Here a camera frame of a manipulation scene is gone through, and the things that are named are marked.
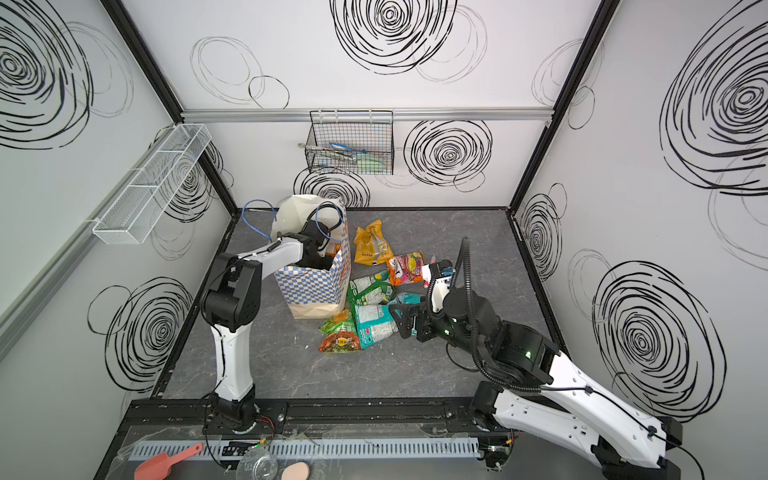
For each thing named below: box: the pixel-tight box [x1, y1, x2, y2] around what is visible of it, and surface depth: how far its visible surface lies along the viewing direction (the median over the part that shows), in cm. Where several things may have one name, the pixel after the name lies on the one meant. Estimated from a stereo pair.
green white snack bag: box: [347, 275, 395, 315], surface depth 95 cm
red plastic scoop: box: [134, 443, 204, 480], surface depth 67 cm
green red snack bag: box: [318, 308, 360, 353], surface depth 84 cm
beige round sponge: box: [282, 462, 310, 480], surface depth 67 cm
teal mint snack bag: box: [396, 292, 422, 305], surface depth 94 cm
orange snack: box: [388, 251, 425, 286], surface depth 100 cm
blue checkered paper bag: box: [270, 195, 352, 319], surface depth 83 cm
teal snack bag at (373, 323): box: [355, 304, 398, 350], surface depth 86 cm
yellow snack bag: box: [354, 219, 394, 266], surface depth 106 cm
